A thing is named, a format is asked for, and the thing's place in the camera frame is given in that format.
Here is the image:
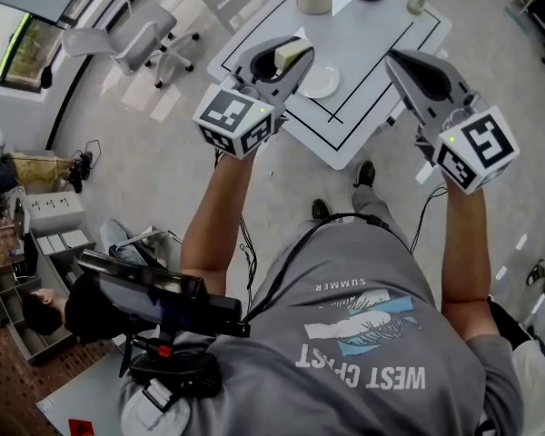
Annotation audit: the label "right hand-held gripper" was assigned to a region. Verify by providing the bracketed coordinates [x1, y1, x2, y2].
[384, 49, 521, 196]

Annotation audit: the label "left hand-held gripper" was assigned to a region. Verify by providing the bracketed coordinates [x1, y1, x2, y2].
[192, 35, 316, 157]

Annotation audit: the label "yellow sponge block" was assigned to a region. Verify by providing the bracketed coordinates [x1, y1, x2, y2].
[273, 38, 313, 69]

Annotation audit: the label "white round plate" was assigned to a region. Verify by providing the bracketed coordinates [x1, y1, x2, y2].
[296, 58, 342, 101]

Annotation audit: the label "person's left forearm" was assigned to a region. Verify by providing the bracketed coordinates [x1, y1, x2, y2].
[179, 149, 261, 275]

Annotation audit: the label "person's right forearm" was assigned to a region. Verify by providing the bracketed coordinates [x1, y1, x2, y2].
[440, 170, 501, 342]

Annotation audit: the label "white square table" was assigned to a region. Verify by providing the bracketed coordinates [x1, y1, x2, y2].
[205, 0, 453, 172]

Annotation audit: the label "person's right black shoe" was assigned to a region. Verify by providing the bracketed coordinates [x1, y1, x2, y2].
[352, 160, 377, 190]

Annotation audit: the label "person's black shoe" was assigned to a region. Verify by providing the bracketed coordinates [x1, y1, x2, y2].
[310, 198, 332, 222]
[352, 160, 377, 190]

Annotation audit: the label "person's grey trousers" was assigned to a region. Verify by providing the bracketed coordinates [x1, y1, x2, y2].
[299, 183, 406, 241]

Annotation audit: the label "white office chair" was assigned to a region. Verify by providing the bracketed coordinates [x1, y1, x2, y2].
[60, 1, 202, 90]

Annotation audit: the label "person's left black shoe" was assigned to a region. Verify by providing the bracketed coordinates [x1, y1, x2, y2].
[310, 198, 332, 222]

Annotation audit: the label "black sandal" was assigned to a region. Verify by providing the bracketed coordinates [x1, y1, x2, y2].
[526, 258, 545, 288]

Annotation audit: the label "black chest-mounted monitor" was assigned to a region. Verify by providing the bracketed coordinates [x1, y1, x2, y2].
[76, 248, 252, 340]

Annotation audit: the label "white drawer cabinet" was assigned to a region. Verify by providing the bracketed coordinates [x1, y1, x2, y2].
[26, 192, 88, 234]

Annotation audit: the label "person's grey printed t-shirt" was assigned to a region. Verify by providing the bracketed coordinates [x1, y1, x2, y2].
[117, 217, 526, 436]

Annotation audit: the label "white fabric bundle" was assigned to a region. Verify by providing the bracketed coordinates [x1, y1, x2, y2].
[510, 337, 545, 431]

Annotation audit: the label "grey open shelf unit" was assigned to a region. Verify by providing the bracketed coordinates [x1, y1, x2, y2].
[0, 243, 79, 368]

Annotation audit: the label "grey desk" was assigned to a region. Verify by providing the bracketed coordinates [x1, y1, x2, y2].
[35, 342, 134, 436]

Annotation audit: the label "red triangular sign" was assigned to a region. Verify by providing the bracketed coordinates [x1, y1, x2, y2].
[67, 417, 96, 436]

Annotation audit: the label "thin black cable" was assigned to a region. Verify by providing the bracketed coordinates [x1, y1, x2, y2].
[408, 184, 449, 254]
[237, 215, 260, 304]

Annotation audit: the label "thick black chest cable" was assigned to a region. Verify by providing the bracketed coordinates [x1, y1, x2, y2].
[240, 212, 392, 325]

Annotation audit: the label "black strapped waist pack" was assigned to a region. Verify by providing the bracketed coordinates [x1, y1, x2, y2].
[128, 329, 224, 415]

